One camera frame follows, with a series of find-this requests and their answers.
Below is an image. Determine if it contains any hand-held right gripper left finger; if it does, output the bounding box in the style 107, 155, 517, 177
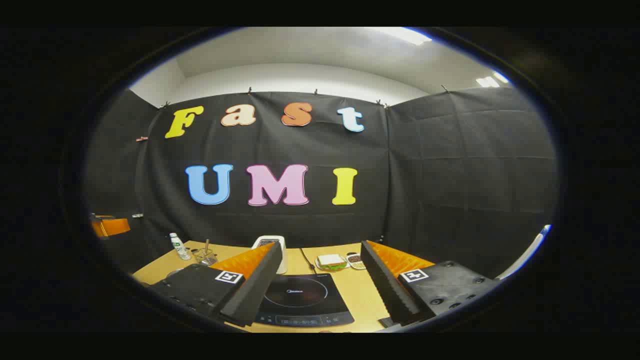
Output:
149, 241, 284, 328

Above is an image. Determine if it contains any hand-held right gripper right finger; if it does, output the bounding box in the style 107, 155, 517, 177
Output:
360, 240, 501, 328

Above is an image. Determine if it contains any black induction cooktop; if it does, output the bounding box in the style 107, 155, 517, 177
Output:
254, 273, 355, 328

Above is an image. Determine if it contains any white toaster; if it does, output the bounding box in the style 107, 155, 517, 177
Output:
251, 235, 287, 275

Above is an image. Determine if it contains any white sandwich plate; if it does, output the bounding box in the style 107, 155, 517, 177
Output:
315, 256, 351, 273

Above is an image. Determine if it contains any white bottle with green label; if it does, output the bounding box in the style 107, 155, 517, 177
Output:
169, 232, 192, 261

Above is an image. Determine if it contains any ceiling light panel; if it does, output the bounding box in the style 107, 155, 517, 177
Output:
475, 71, 511, 88

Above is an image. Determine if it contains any wire utensil basket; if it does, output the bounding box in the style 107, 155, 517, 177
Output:
192, 239, 219, 266

